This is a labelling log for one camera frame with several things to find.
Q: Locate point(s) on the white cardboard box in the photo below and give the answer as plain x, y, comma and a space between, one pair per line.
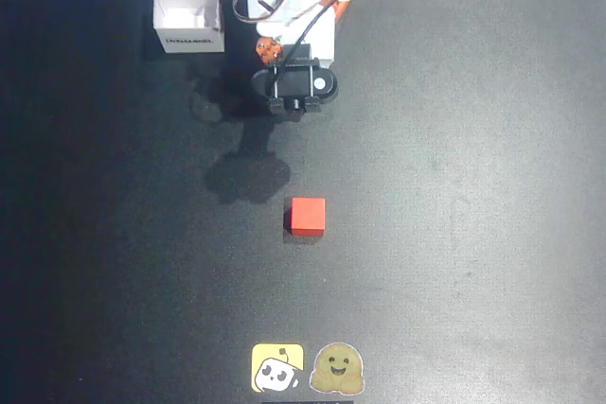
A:
187, 11

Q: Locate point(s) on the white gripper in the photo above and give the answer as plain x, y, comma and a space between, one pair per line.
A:
316, 41

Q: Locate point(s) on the black webcam on gripper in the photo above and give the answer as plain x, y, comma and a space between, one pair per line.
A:
296, 84

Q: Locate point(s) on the red cube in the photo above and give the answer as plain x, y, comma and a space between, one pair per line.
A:
308, 216

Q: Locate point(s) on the yellow robot sticker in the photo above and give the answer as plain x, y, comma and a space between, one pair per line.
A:
277, 368

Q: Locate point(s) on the smiling hugging face sticker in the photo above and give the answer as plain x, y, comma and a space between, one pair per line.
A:
337, 368

